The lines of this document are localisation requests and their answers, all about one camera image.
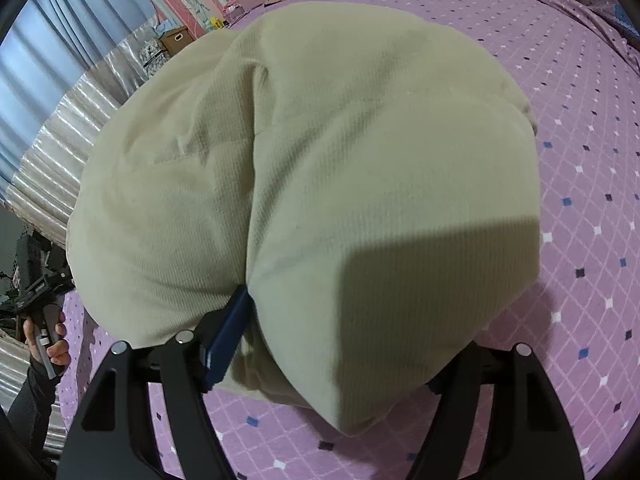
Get silver pleated cloth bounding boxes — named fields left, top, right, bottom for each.
left=0, top=40, right=172, bottom=461

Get olive knit sweater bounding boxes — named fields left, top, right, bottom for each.
left=65, top=1, right=543, bottom=436

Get purple dotted bed sheet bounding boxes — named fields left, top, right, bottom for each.
left=55, top=0, right=640, bottom=480

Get floral storage box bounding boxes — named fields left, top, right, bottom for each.
left=140, top=40, right=169, bottom=69

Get cardboard box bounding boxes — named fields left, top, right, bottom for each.
left=159, top=27, right=193, bottom=54

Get person's left forearm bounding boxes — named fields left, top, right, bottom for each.
left=7, top=355, right=63, bottom=461

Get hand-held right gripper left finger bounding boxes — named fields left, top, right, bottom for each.
left=57, top=285, right=251, bottom=480

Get blue curtain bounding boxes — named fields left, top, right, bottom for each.
left=0, top=0, right=157, bottom=181

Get person's left hand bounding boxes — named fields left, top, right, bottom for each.
left=22, top=317, right=72, bottom=369

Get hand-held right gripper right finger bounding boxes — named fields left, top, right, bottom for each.
left=405, top=337, right=586, bottom=480

